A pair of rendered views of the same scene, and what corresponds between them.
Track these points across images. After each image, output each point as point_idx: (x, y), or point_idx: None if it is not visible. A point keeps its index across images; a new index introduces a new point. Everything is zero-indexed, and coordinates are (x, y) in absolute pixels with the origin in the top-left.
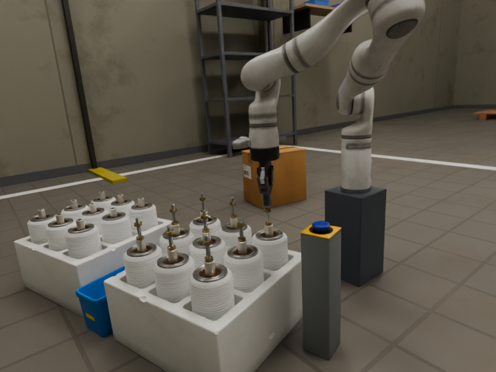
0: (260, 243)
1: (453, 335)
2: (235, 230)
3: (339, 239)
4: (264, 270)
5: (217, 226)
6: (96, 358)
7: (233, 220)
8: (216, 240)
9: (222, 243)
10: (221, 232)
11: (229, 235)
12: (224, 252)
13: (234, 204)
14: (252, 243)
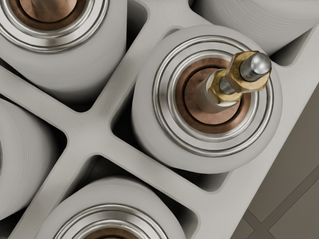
0: (44, 226)
1: None
2: (164, 106)
3: None
4: (26, 225)
5: (267, 12)
6: None
7: (203, 89)
8: (48, 33)
9: (41, 61)
10: (172, 39)
11: (138, 80)
12: (38, 77)
13: (231, 84)
14: (84, 188)
